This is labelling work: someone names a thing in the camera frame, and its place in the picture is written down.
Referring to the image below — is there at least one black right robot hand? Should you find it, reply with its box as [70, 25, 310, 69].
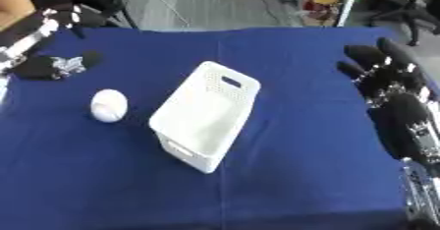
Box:
[335, 36, 440, 177]

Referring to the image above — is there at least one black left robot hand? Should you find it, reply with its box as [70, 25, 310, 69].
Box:
[8, 6, 110, 82]

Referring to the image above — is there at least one tan board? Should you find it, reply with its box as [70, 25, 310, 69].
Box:
[0, 0, 38, 31]

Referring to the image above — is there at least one white egg-shaped ball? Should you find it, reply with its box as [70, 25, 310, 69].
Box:
[89, 88, 131, 124]

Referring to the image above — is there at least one black office chair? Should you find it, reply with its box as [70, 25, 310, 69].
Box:
[365, 0, 440, 47]

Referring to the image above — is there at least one white pole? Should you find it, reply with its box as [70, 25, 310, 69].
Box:
[335, 0, 368, 29]

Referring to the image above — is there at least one white plastic basket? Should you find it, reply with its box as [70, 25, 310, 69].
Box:
[147, 60, 263, 175]

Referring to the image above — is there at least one white floor cable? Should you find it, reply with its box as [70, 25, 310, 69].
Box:
[127, 0, 193, 26]

